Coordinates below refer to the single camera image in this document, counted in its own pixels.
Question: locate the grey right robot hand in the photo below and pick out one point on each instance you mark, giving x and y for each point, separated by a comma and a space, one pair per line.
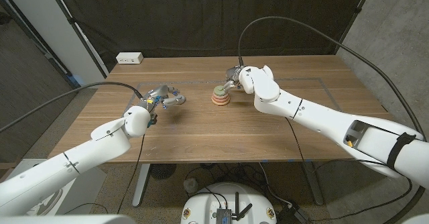
234, 76

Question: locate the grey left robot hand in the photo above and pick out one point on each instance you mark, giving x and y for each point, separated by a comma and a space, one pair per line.
157, 96

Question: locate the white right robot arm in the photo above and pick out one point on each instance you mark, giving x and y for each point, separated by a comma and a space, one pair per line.
335, 123

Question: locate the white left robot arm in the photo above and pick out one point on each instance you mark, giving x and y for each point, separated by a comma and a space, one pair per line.
67, 163

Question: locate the white power strip box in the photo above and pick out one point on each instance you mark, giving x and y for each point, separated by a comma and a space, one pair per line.
129, 58

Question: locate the black backdrop curtain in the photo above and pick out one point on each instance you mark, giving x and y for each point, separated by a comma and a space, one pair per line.
214, 16

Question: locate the small black floor fan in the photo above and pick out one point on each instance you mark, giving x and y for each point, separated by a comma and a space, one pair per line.
162, 171

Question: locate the white table leg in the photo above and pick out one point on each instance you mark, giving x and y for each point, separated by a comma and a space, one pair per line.
140, 187

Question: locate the grey round floor object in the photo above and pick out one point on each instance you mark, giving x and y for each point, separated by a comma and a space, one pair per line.
191, 185

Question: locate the black backdrop stand pole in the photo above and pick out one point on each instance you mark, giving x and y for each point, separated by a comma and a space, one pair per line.
77, 31
355, 14

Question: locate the white robot torso base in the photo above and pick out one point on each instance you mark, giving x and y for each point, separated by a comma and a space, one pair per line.
204, 204

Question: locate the white floor platform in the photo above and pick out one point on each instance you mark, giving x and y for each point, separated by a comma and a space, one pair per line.
87, 190

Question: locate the grey table leg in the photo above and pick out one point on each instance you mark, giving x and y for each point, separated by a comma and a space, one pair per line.
313, 183

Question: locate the grey antenna radio box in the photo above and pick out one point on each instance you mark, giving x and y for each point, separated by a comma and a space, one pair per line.
223, 215

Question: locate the black power adapter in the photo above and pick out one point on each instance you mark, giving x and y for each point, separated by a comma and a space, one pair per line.
295, 215

